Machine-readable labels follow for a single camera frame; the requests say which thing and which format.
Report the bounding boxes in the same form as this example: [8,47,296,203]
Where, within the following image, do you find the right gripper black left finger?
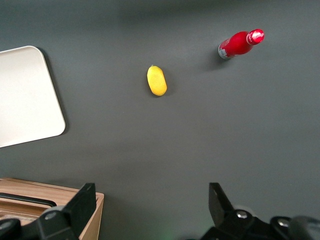
[21,182,97,240]

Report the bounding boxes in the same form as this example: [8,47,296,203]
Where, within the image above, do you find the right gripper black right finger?
[199,182,292,240]

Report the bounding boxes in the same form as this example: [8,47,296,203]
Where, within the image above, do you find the cream rounded tray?
[0,45,67,149]

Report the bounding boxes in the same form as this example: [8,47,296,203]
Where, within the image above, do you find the red coke bottle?
[218,28,265,60]

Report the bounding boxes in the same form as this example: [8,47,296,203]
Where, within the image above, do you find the wooden box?
[0,177,105,240]

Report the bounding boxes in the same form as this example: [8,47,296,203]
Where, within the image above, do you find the yellow lemon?
[146,64,168,97]

